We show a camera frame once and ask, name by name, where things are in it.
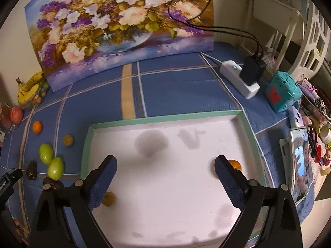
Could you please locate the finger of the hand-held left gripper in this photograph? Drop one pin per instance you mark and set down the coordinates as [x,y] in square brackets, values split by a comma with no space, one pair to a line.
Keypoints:
[15,176]

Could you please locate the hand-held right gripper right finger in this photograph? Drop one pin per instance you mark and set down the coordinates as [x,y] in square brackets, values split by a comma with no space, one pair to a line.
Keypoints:
[228,183]

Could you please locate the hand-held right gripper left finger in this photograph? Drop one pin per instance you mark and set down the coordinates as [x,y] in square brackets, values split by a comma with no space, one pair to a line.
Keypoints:
[100,183]

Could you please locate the matte dark brown date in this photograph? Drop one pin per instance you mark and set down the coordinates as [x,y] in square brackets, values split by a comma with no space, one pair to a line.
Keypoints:
[31,170]

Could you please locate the glossy brown date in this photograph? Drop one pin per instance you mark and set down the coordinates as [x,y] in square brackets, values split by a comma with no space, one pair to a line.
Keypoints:
[55,183]

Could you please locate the green oval fruit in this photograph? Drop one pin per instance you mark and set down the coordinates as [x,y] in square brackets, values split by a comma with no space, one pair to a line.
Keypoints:
[55,168]
[46,153]

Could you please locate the small yellowish citrus fruit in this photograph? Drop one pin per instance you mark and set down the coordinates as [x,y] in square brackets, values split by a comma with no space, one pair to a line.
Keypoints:
[68,140]
[110,199]

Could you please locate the white tray with green rim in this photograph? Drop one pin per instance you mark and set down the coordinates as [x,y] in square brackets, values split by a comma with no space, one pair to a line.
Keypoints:
[165,175]

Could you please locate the orange tangerine with stem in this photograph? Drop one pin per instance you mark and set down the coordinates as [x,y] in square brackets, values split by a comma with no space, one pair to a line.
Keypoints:
[235,165]

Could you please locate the printed package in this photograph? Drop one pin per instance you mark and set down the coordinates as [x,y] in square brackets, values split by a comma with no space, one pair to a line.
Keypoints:
[19,231]

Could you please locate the small orange tangerine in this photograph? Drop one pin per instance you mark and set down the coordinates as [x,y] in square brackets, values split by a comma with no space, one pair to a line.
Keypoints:
[37,127]

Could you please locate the reddish brown box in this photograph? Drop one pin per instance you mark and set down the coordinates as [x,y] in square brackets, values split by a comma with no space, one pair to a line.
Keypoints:
[4,118]

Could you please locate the red apple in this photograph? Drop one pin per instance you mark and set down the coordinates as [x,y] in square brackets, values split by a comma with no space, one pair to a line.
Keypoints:
[16,115]

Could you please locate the grey phone stand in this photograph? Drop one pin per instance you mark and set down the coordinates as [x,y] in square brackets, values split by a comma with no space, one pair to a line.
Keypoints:
[285,160]

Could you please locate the smartphone with lit screen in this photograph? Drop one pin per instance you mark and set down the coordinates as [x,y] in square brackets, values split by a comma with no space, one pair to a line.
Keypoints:
[300,165]

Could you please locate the bunch of yellow bananas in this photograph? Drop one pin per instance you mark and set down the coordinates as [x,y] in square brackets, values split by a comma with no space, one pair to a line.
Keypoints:
[28,90]

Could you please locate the clear bag of produce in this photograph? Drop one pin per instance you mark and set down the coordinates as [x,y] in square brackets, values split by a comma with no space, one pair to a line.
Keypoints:
[41,93]

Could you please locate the lavender plastic case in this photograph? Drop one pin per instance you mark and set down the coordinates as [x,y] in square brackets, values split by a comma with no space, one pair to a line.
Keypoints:
[294,120]

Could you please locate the teal toy box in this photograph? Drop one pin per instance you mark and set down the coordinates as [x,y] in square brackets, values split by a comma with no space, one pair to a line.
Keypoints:
[283,93]

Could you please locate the pile of small trinkets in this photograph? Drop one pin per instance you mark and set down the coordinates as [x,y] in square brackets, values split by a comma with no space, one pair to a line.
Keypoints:
[318,124]

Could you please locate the blue plaid tablecloth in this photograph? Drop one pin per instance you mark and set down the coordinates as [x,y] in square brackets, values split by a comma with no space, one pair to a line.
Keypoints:
[175,87]

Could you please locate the white power strip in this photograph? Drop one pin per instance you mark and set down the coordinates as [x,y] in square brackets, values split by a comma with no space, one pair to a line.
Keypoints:
[230,69]

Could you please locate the flower painting canvas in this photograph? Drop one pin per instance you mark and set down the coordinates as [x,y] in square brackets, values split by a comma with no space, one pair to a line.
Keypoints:
[116,25]

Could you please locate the white lattice furniture panel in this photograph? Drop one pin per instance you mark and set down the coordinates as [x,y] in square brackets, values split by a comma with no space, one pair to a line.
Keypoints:
[314,31]

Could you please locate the white chair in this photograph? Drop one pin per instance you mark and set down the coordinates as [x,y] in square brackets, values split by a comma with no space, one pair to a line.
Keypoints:
[274,7]

